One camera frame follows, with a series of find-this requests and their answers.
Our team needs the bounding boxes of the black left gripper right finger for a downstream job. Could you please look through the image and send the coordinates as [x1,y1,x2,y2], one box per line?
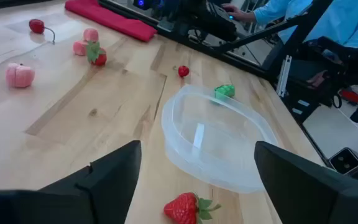
[254,141,358,224]

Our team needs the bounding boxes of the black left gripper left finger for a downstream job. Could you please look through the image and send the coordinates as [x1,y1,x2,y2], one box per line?
[0,140,142,224]

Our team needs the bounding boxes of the red toy strawberry with stem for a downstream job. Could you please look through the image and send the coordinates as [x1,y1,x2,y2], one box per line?
[163,192,223,224]

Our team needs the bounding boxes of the bumpy green toy vegetable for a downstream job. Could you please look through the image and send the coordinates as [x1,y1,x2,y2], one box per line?
[213,83,236,102]

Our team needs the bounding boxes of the red toy strawberry broad leaves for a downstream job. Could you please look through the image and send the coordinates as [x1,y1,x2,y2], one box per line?
[86,40,108,67]

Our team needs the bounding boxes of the clear plastic tupperware container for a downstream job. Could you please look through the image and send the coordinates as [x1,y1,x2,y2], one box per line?
[161,84,279,194]

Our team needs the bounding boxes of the pink toy peach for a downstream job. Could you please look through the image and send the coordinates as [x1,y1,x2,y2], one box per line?
[5,62,36,89]

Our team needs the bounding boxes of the pink toy fruit piece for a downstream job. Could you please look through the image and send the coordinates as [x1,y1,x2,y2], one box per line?
[72,40,89,57]
[83,27,99,43]

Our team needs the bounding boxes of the small red toy cherry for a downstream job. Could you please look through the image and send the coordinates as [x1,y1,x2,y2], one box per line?
[172,65,190,78]

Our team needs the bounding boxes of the person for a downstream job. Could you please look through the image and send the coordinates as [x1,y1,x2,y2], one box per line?
[221,0,358,49]

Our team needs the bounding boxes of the red toy cherry long stem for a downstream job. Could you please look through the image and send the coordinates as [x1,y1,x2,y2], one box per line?
[28,19,56,45]

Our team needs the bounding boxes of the red folded cloth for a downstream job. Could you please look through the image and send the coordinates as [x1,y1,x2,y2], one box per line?
[64,0,158,43]

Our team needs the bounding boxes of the black device with blue lights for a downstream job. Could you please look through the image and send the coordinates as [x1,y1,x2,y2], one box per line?
[132,0,152,11]

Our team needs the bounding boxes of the black table-level camera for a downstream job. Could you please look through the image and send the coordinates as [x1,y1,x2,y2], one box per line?
[328,146,358,184]

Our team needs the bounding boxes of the white plastic bracket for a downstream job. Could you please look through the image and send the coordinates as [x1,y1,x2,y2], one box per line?
[276,55,293,98]

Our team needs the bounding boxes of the black metal table frame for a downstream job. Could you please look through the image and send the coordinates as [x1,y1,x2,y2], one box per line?
[98,0,358,184]

